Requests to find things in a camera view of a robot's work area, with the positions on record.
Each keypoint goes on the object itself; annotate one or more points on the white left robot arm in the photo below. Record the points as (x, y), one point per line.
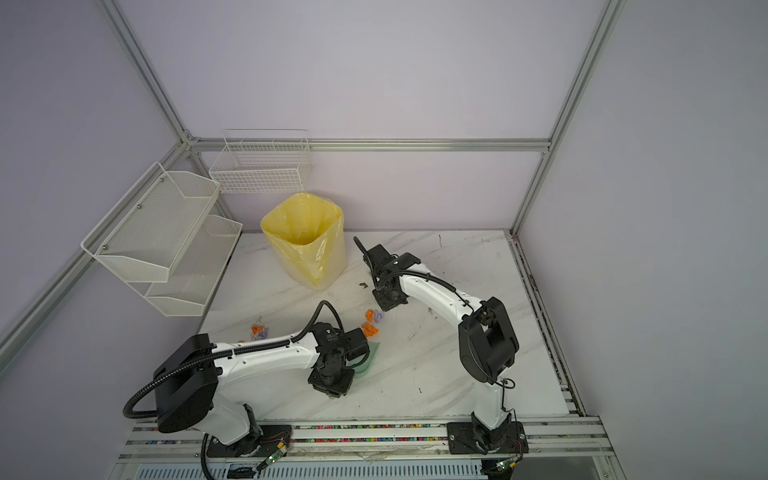
(202, 397)

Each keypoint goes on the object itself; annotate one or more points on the white wire wall basket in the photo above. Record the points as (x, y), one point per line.
(263, 161)

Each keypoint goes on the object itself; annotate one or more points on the green plastic dustpan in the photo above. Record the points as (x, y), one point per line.
(364, 366)

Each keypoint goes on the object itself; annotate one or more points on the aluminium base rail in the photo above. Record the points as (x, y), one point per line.
(570, 447)

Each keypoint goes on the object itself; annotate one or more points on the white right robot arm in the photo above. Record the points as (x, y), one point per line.
(487, 347)

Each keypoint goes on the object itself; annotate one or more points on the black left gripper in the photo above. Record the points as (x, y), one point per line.
(337, 391)

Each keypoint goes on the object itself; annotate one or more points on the white mesh wall shelf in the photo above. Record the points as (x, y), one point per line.
(166, 242)

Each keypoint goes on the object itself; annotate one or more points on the orange paper scrap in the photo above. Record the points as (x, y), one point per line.
(372, 320)

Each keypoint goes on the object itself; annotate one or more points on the yellow lined trash bin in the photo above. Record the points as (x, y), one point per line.
(306, 232)

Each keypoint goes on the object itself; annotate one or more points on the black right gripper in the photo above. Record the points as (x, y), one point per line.
(384, 304)

